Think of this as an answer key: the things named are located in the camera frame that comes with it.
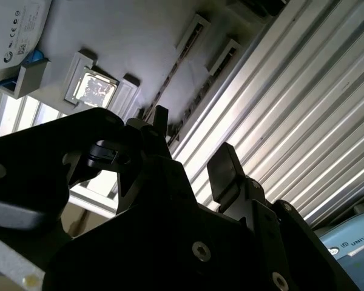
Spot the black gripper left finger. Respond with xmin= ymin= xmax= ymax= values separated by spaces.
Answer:
xmin=0 ymin=105 xmax=219 ymax=291

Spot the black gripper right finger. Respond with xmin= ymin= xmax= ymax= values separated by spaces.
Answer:
xmin=206 ymin=142 xmax=362 ymax=291

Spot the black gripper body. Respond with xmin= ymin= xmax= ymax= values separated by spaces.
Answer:
xmin=41 ymin=196 xmax=271 ymax=291

